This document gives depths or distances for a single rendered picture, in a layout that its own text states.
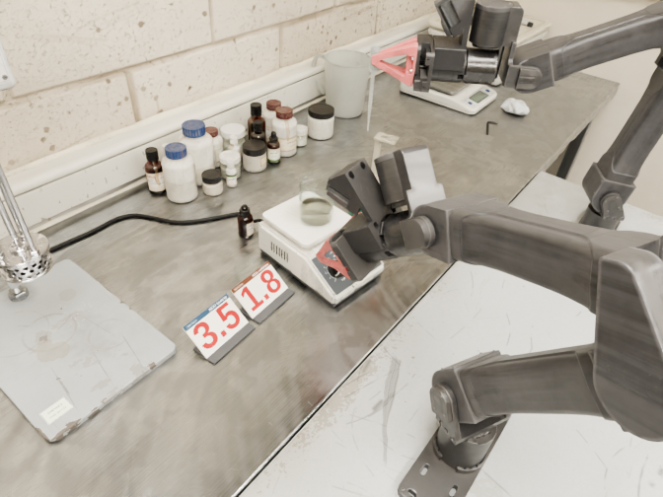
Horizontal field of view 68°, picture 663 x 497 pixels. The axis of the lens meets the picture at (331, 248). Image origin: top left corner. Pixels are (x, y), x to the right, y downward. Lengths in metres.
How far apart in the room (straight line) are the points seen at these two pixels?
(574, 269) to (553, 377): 0.11
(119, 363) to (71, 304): 0.16
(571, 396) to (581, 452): 0.32
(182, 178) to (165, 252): 0.17
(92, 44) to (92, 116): 0.13
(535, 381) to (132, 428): 0.50
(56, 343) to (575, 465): 0.74
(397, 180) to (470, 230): 0.14
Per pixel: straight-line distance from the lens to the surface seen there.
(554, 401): 0.50
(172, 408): 0.74
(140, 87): 1.14
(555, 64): 0.91
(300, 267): 0.85
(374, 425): 0.72
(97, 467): 0.72
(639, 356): 0.39
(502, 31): 0.88
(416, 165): 0.59
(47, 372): 0.82
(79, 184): 1.08
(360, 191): 0.62
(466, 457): 0.67
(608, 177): 1.04
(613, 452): 0.81
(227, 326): 0.79
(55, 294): 0.92
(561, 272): 0.43
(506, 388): 0.54
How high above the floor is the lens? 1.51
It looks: 40 degrees down
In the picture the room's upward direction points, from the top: 5 degrees clockwise
